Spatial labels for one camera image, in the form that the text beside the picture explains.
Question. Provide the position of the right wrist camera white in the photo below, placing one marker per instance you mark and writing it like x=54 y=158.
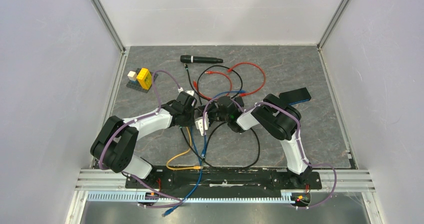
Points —
x=202 y=124

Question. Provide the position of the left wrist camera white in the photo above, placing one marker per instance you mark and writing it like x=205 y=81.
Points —
x=185 y=93

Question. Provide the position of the yellow toy brick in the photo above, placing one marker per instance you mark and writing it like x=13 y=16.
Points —
x=144 y=78

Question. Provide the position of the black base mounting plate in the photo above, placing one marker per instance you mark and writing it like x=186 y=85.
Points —
x=212 y=183

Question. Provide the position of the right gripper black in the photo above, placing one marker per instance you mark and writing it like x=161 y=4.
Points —
x=211 y=106

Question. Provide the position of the cream toy brick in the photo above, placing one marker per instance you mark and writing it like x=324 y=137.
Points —
x=132 y=76

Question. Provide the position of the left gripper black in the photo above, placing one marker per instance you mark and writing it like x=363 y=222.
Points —
x=191 y=122

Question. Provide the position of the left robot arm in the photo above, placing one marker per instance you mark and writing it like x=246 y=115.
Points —
x=115 y=144

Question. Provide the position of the black microphone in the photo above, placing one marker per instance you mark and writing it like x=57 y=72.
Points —
x=196 y=59

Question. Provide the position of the white cable duct strip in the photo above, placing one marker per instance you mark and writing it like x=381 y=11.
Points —
x=142 y=197

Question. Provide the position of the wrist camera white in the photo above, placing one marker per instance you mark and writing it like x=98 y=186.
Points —
x=185 y=93
x=202 y=124

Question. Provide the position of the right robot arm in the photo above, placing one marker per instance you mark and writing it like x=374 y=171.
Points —
x=277 y=117

